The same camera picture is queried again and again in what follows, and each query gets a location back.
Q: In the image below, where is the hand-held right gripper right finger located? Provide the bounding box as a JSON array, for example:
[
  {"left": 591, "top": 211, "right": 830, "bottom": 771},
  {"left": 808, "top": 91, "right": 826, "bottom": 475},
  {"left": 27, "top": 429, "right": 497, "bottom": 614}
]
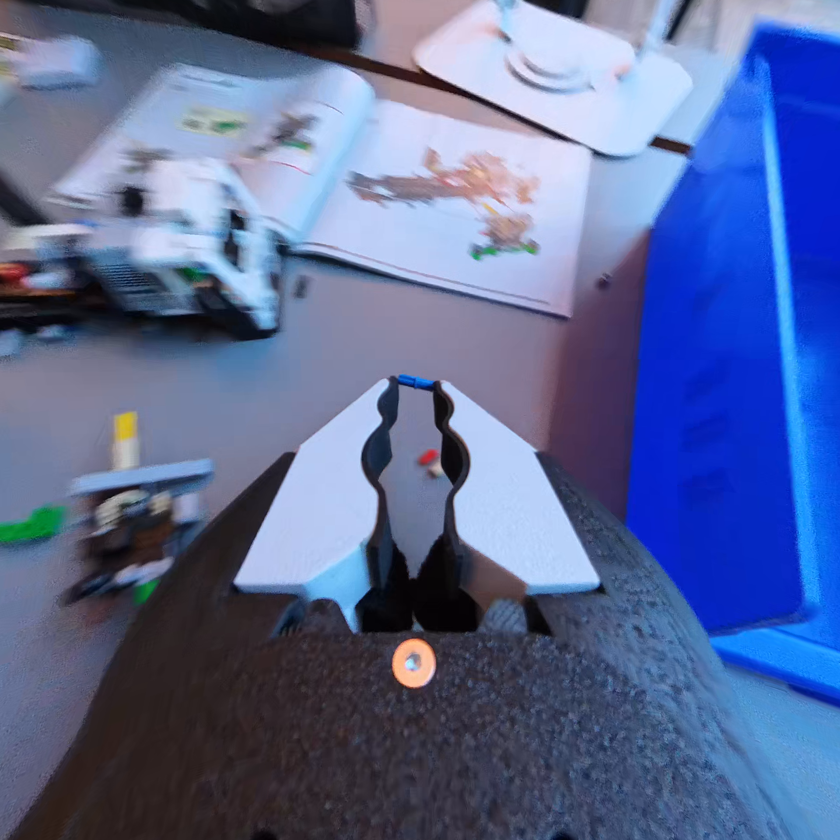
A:
[{"left": 432, "top": 379, "right": 602, "bottom": 598}]

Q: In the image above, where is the small white box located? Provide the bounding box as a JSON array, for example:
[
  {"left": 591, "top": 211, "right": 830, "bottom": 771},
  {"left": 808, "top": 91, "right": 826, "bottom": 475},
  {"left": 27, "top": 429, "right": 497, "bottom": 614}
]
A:
[{"left": 13, "top": 36, "right": 102, "bottom": 89}]

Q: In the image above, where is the white black lego truck model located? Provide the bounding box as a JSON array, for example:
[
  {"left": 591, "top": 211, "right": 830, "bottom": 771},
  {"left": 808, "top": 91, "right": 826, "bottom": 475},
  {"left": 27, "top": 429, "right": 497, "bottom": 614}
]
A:
[{"left": 0, "top": 157, "right": 286, "bottom": 358}]

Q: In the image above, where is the lego gear subassembly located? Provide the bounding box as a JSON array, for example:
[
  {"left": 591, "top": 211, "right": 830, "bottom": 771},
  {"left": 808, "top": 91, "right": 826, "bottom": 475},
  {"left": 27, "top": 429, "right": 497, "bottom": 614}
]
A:
[{"left": 62, "top": 412, "right": 216, "bottom": 608}]

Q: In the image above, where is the blue plastic bin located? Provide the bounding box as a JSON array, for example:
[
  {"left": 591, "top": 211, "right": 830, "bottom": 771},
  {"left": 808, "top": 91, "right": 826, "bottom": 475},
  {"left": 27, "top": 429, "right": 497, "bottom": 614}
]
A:
[{"left": 626, "top": 20, "right": 840, "bottom": 706}]

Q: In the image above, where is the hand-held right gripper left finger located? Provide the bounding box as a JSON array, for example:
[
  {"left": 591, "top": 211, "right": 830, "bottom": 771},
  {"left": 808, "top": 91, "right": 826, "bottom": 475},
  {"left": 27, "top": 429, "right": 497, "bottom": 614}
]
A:
[{"left": 233, "top": 377, "right": 401, "bottom": 616}]

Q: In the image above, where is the open instruction booklet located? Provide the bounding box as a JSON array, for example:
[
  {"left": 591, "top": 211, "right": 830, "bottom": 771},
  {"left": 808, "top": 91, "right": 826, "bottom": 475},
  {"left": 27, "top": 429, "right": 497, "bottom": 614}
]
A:
[{"left": 46, "top": 62, "right": 595, "bottom": 320}]

